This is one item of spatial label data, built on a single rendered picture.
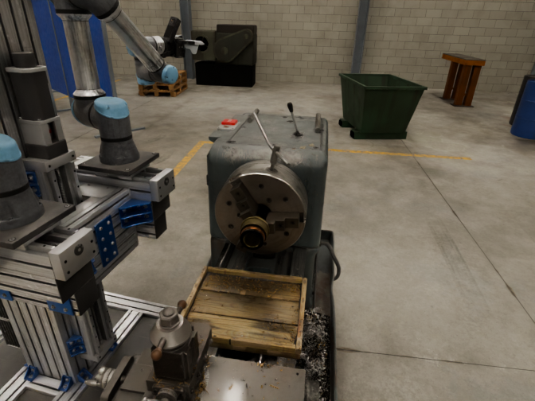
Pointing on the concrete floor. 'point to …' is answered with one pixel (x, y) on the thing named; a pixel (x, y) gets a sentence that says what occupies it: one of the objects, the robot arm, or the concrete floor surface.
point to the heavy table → (462, 79)
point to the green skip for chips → (378, 105)
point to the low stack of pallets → (165, 87)
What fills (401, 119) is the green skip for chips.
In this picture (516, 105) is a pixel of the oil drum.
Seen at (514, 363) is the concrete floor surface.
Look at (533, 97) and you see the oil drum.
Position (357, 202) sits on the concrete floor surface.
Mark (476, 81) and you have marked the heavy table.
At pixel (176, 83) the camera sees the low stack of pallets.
